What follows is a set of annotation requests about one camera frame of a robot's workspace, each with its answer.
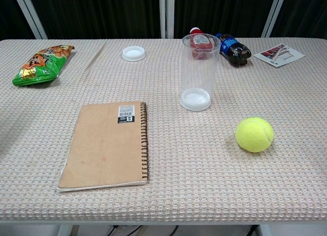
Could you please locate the yellow tennis ball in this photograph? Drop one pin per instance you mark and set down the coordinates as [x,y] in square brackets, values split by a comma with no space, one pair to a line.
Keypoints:
[254,134]

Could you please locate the clear plastic cup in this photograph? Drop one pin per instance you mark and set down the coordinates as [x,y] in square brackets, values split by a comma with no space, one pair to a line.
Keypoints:
[196,93]

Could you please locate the beige woven tablecloth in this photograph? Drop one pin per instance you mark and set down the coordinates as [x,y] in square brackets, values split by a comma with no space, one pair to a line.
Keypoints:
[178,169]

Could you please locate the white plastic lid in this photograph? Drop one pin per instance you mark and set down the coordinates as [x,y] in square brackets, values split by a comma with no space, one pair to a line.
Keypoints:
[133,53]

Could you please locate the brown spiral notebook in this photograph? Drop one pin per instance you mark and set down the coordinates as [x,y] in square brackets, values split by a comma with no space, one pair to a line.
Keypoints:
[104,146]

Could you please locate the red cola bottle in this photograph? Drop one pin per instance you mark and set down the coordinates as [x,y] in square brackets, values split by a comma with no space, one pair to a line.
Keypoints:
[201,43]

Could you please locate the blue label cola bottle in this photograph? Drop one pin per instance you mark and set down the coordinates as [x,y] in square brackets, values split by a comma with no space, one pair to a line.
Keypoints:
[233,50]

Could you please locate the printed picture card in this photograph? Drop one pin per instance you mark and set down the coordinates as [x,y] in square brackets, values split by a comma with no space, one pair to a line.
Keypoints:
[279,55]

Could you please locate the green snack bag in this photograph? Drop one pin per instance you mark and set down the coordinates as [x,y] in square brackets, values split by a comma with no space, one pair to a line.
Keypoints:
[41,67]

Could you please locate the white metal frame post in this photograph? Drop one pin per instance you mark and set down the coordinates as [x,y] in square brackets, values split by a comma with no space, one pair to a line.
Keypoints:
[274,13]
[30,13]
[166,13]

